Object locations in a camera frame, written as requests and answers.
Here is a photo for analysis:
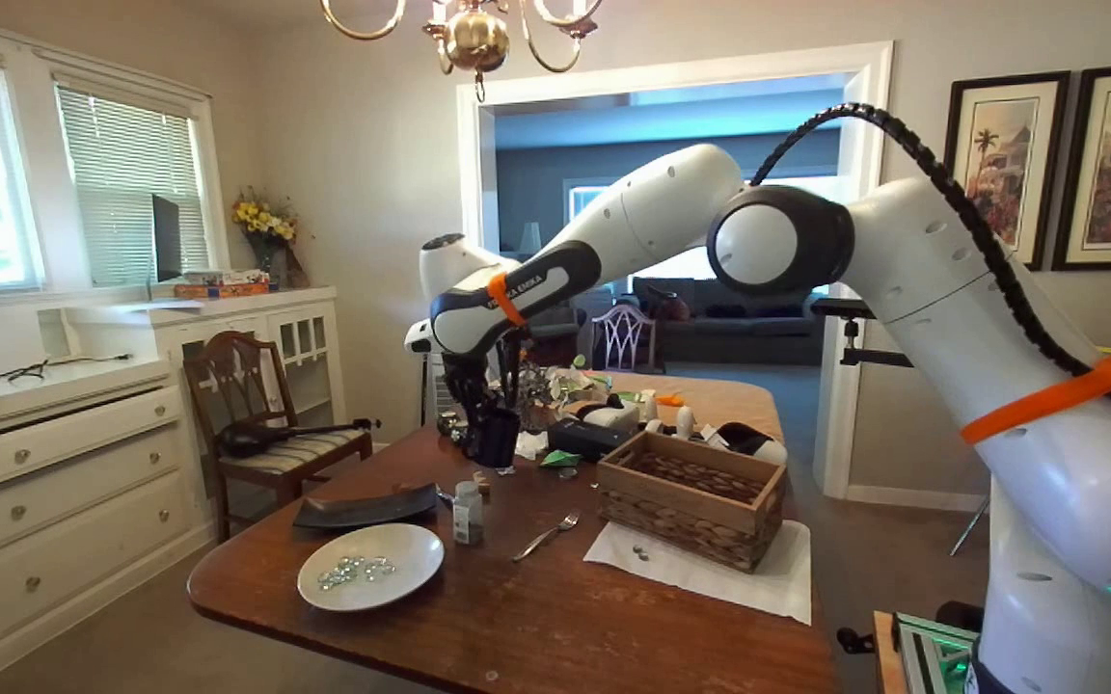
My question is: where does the dark sofa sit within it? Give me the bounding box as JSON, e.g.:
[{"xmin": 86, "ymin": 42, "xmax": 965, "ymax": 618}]
[{"xmin": 656, "ymin": 277, "xmax": 828, "ymax": 366}]

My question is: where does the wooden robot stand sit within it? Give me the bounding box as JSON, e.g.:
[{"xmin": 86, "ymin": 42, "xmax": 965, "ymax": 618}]
[{"xmin": 873, "ymin": 609, "xmax": 910, "ymax": 694}]

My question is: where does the white VR headset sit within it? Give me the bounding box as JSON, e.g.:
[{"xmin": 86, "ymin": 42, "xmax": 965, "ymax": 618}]
[{"xmin": 706, "ymin": 420, "xmax": 796, "ymax": 470}]

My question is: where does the black cup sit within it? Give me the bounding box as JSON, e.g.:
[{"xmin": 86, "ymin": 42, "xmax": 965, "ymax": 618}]
[{"xmin": 467, "ymin": 406, "xmax": 523, "ymax": 470}]

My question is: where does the woven wooden basket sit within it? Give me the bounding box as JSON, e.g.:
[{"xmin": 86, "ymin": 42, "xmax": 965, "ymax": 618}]
[{"xmin": 593, "ymin": 428, "xmax": 789, "ymax": 574}]

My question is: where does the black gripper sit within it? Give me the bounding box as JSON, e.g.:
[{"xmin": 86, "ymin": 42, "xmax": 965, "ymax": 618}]
[{"xmin": 441, "ymin": 346, "xmax": 532, "ymax": 439}]

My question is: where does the yellow flower bouquet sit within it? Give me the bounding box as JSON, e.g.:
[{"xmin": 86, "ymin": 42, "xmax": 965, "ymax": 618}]
[{"xmin": 229, "ymin": 189, "xmax": 310, "ymax": 294}]

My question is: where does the dark rectangular tray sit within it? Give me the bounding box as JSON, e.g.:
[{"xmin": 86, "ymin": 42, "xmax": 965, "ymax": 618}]
[{"xmin": 294, "ymin": 481, "xmax": 442, "ymax": 540}]

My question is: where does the wide orange cable strap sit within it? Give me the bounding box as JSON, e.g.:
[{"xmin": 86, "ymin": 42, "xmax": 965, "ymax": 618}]
[{"xmin": 955, "ymin": 356, "xmax": 1111, "ymax": 447}]

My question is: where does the purple ornate chair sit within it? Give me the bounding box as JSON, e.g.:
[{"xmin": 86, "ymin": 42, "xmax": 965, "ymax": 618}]
[{"xmin": 585, "ymin": 302, "xmax": 665, "ymax": 379}]

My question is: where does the white placemat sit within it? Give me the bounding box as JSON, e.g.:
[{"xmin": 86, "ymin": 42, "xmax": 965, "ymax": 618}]
[{"xmin": 584, "ymin": 517, "xmax": 819, "ymax": 630}]

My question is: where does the dark flat monitor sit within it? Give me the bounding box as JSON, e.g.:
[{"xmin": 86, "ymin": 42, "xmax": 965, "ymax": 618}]
[{"xmin": 145, "ymin": 193, "xmax": 184, "ymax": 284}]

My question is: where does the white glass-door cabinet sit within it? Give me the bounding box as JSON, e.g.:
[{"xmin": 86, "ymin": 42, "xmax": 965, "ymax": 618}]
[{"xmin": 145, "ymin": 284, "xmax": 352, "ymax": 439}]

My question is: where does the dark wooden chair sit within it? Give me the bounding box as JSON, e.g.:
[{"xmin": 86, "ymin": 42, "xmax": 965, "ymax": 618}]
[{"xmin": 182, "ymin": 329, "xmax": 378, "ymax": 540}]

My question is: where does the black clamp mount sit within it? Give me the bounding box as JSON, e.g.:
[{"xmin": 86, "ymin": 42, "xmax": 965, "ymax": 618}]
[{"xmin": 828, "ymin": 294, "xmax": 915, "ymax": 371}]

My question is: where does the green aluminium robot mount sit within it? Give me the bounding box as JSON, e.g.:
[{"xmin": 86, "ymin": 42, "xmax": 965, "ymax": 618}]
[{"xmin": 896, "ymin": 609, "xmax": 991, "ymax": 694}]

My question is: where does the narrow orange cable strap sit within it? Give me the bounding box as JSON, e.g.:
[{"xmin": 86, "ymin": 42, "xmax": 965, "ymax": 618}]
[{"xmin": 486, "ymin": 268, "xmax": 528, "ymax": 329}]

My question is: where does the white drawer sideboard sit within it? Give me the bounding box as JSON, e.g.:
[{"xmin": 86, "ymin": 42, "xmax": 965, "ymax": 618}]
[{"xmin": 0, "ymin": 357, "xmax": 218, "ymax": 691}]

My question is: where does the small green item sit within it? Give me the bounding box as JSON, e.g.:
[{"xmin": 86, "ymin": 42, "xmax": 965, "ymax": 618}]
[{"xmin": 537, "ymin": 443, "xmax": 585, "ymax": 474}]

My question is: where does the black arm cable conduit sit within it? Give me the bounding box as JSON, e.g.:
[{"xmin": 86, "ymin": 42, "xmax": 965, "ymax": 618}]
[{"xmin": 748, "ymin": 99, "xmax": 1111, "ymax": 436}]

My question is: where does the white patterned plate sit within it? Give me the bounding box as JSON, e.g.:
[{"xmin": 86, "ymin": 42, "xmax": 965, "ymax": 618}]
[{"xmin": 294, "ymin": 519, "xmax": 446, "ymax": 618}]

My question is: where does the long black box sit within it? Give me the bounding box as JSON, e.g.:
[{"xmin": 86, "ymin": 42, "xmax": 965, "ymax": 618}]
[{"xmin": 551, "ymin": 402, "xmax": 645, "ymax": 464}]

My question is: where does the brass chandelier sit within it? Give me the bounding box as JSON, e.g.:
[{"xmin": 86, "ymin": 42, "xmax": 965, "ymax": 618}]
[{"xmin": 315, "ymin": 0, "xmax": 608, "ymax": 83}]

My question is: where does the silver fork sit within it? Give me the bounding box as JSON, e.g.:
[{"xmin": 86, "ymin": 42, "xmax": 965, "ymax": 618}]
[{"xmin": 513, "ymin": 509, "xmax": 585, "ymax": 564}]

